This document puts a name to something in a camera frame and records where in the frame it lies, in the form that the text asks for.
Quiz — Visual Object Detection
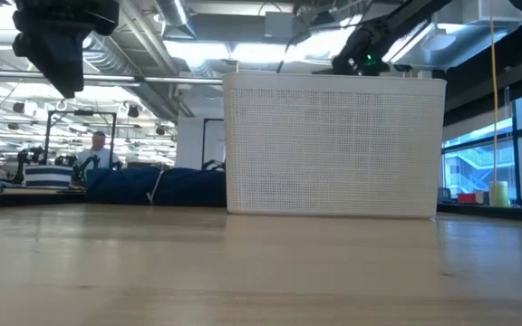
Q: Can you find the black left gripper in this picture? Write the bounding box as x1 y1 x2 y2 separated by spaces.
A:
12 0 121 100

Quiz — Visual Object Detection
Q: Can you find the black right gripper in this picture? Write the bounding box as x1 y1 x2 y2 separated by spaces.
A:
313 22 392 77

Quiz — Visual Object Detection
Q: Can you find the white perforated plastic bin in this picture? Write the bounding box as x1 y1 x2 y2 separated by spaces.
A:
221 71 448 220

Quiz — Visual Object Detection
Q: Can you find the blue white striped bin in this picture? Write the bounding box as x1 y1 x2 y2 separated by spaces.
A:
24 164 74 189

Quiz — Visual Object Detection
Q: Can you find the person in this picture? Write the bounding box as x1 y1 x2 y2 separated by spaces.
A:
75 130 122 171

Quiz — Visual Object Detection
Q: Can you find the yellow-green roll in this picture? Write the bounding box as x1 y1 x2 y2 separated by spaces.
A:
488 180 511 208

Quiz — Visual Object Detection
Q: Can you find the black metal stand frame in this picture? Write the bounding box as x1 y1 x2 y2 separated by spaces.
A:
44 110 118 169

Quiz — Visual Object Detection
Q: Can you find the yellow hanging cord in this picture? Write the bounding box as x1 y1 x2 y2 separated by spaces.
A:
488 0 501 183

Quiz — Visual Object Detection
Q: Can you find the black aluminium table frame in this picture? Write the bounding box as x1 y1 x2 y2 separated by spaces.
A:
435 202 522 225

